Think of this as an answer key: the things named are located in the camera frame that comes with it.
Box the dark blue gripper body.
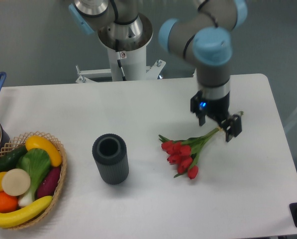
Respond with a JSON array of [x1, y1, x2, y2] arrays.
[[190, 91, 230, 123]]

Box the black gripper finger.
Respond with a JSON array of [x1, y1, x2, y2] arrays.
[[220, 114, 242, 142], [197, 113, 205, 126]]

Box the red tulip bouquet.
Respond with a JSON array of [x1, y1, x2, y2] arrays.
[[159, 127, 223, 180]]

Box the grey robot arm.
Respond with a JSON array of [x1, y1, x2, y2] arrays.
[[69, 0, 248, 141]]

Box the dark grey ribbed vase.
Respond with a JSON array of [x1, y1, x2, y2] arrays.
[[92, 133, 129, 185]]

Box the purple sweet potato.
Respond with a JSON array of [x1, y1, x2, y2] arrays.
[[36, 167, 61, 199]]

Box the green bok choy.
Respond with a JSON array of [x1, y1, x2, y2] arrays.
[[16, 148, 51, 208]]

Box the woven wicker basket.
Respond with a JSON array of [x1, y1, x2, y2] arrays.
[[0, 131, 67, 230]]

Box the beige round disc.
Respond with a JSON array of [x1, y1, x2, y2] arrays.
[[1, 168, 31, 196]]

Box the dark green cucumber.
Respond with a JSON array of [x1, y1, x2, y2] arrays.
[[0, 145, 27, 172]]

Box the orange fruit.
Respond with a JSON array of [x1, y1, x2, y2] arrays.
[[0, 192, 18, 213]]

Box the long yellow banana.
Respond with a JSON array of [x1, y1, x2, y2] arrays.
[[0, 196, 53, 229]]

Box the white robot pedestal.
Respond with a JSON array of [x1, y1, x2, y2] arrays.
[[76, 46, 166, 83]]

